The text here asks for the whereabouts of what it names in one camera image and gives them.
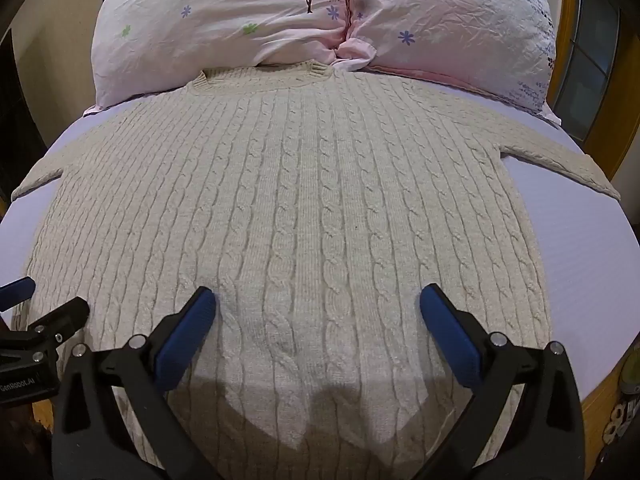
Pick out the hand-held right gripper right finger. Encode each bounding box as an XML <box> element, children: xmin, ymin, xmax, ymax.
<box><xmin>419</xmin><ymin>283</ymin><xmax>585</xmax><ymax>480</ymax></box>

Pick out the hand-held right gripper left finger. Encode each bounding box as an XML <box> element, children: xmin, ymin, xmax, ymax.
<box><xmin>52</xmin><ymin>286</ymin><xmax>221</xmax><ymax>480</ymax></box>

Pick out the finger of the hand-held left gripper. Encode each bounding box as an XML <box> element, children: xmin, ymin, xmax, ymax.
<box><xmin>0</xmin><ymin>277</ymin><xmax>37</xmax><ymax>311</ymax></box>
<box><xmin>0</xmin><ymin>297</ymin><xmax>91</xmax><ymax>361</ymax></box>

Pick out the cream cable-knit sweater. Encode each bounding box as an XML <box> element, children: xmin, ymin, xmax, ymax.
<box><xmin>11</xmin><ymin>60</ymin><xmax>621</xmax><ymax>480</ymax></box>

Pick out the wooden framed window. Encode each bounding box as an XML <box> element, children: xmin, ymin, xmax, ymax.
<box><xmin>546</xmin><ymin>0</ymin><xmax>640</xmax><ymax>181</ymax></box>

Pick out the pink floral pillow with tree print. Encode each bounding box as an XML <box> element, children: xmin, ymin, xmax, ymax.
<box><xmin>91</xmin><ymin>0</ymin><xmax>357</xmax><ymax>110</ymax></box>

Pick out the wooden bed frame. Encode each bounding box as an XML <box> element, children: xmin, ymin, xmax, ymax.
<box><xmin>580</xmin><ymin>345</ymin><xmax>640</xmax><ymax>480</ymax></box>

